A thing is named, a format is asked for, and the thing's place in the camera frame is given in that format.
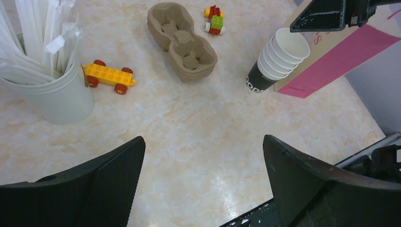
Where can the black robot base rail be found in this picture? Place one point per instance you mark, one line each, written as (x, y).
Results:
(366, 163)

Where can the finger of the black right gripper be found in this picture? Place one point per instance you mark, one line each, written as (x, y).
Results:
(320, 15)

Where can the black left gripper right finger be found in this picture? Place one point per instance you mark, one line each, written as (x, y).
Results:
(316, 194)

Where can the white straw holder cup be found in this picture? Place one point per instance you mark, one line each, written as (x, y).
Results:
(64, 101)

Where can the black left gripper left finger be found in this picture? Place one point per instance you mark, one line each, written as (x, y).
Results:
(97, 193)

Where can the stack of paper cups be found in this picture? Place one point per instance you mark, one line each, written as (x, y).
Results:
(281, 56)

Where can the yellow toy brick car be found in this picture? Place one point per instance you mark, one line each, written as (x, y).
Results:
(97, 72)

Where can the kraft pink paper bag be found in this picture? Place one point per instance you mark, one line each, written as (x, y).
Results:
(334, 54)

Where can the brown cardboard cup carrier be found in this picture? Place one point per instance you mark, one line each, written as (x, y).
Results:
(172, 27)

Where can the red green toy brick car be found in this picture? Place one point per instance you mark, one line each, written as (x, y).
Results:
(215, 23)

